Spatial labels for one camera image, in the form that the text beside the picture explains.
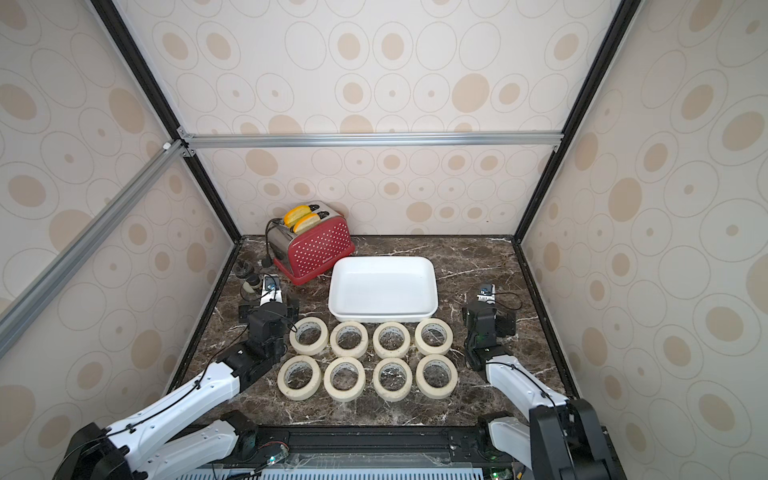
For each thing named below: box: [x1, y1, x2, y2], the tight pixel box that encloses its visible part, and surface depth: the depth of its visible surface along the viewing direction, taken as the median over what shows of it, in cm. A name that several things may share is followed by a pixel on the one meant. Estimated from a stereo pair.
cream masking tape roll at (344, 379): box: [323, 356, 366, 402], surface depth 85 cm
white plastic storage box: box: [328, 256, 439, 323], surface depth 107 cm
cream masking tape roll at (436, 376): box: [416, 354, 459, 400], surface depth 86 cm
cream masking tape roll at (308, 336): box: [289, 316, 329, 356], surface depth 92 cm
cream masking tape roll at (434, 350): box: [414, 318, 454, 356], surface depth 91 cm
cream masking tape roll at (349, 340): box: [330, 321, 369, 359], surface depth 93 cm
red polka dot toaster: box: [268, 201, 355, 285], surface depth 102 cm
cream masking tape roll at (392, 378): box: [373, 357, 413, 402], surface depth 85 cm
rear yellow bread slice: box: [284, 205, 312, 227], surface depth 100 cm
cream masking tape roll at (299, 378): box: [277, 355, 322, 401], surface depth 85 cm
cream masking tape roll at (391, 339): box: [372, 321, 411, 359], surface depth 93 cm
